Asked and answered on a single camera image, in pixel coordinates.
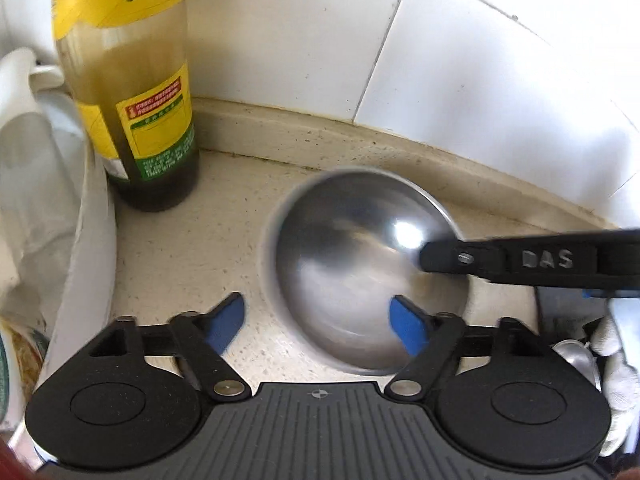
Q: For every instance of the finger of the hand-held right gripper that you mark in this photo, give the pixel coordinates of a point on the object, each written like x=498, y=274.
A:
x=462, y=259

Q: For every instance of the person's right hand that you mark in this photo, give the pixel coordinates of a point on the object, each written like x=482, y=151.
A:
x=622, y=385

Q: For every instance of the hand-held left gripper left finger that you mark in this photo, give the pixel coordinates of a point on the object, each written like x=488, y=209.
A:
x=227, y=320

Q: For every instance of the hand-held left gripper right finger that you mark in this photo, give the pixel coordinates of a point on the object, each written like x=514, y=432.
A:
x=407, y=329

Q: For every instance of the white two-tier turntable rack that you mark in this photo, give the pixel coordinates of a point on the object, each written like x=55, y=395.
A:
x=92, y=260

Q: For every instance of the yellow label oil bottle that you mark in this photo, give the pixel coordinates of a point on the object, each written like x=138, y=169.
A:
x=130, y=85

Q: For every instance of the translucent plastic packet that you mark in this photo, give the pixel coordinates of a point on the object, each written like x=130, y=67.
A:
x=30, y=170

